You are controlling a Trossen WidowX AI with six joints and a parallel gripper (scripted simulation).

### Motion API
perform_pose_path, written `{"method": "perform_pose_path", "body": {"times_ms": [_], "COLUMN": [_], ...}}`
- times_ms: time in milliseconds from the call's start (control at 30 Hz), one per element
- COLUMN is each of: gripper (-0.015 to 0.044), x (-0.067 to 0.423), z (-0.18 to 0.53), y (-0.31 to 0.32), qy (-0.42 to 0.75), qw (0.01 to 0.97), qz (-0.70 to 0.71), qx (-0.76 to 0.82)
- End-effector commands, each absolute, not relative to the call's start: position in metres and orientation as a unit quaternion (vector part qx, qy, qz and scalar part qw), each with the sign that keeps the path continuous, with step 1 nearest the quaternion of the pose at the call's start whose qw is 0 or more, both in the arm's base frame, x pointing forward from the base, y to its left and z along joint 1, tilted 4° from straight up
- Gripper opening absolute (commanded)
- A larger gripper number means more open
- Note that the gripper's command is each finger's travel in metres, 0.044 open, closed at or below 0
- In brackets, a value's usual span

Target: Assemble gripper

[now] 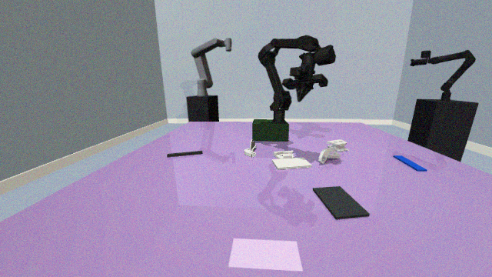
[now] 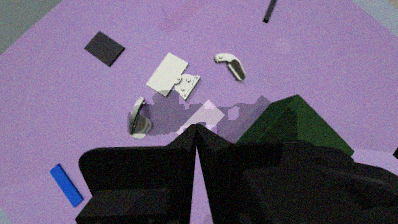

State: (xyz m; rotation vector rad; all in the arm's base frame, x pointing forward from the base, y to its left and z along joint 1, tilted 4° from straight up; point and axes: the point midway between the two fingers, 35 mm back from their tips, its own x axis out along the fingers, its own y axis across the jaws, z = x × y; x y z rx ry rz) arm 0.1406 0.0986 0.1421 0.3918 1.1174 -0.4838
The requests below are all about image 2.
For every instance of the blue rectangular bar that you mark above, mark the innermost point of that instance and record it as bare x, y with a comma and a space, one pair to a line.
64, 182

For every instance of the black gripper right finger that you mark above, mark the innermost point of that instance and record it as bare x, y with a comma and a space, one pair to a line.
223, 162

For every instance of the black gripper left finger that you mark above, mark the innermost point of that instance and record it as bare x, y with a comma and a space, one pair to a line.
139, 167

